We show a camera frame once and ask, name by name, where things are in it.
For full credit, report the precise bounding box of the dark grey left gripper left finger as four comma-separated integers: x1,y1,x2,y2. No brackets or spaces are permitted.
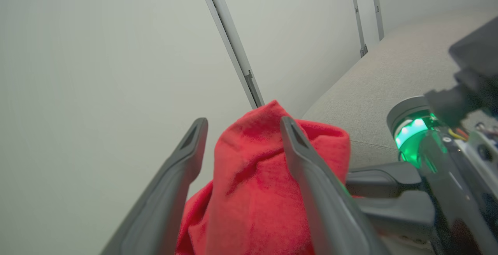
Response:
100,118,209,255

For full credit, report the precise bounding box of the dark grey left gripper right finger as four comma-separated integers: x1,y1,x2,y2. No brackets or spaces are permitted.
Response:
280,116,390,255

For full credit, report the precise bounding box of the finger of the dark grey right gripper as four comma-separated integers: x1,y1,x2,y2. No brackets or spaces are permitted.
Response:
355,190,437,244
345,162,423,199

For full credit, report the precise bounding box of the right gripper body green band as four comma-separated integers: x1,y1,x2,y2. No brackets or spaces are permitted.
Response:
394,109,498,255

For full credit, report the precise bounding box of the red cloth garment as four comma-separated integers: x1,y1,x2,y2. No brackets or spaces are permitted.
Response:
175,100,351,255

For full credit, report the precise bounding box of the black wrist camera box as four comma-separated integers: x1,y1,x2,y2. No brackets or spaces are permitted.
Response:
423,16,498,128

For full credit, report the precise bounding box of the wide grey metal wall post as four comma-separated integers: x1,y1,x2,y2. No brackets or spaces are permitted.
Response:
194,0,265,110

